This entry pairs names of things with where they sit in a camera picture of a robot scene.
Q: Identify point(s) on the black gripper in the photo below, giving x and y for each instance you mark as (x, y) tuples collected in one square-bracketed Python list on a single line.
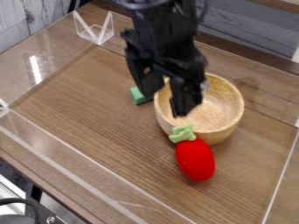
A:
[(159, 43)]

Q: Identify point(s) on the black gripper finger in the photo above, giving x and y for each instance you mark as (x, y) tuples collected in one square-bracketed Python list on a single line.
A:
[(188, 90)]

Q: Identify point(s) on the wooden bowl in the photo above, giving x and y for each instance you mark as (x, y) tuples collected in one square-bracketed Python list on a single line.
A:
[(215, 118)]

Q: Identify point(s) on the red plush strawberry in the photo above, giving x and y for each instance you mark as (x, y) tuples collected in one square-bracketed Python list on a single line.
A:
[(193, 155)]

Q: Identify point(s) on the green block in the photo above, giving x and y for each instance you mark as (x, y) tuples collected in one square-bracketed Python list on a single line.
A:
[(137, 97)]

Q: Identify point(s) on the clear acrylic corner bracket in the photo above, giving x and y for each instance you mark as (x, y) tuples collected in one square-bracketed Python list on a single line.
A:
[(97, 34)]

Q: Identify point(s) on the black table leg bracket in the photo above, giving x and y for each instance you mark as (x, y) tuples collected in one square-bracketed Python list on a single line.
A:
[(47, 217)]

